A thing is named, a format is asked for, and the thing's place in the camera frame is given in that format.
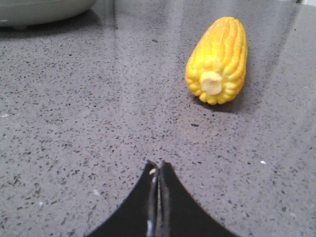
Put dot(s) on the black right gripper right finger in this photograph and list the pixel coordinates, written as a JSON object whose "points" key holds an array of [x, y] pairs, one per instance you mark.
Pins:
{"points": [[182, 216]]}

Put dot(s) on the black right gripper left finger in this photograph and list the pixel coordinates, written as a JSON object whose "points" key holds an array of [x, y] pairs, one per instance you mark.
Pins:
{"points": [[137, 215]]}

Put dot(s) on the yellow corn cob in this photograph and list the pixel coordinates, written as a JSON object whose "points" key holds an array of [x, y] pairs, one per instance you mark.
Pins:
{"points": [[216, 69]]}

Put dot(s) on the pale green electric cooking pot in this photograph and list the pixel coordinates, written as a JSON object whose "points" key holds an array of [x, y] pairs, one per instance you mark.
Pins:
{"points": [[22, 13]]}

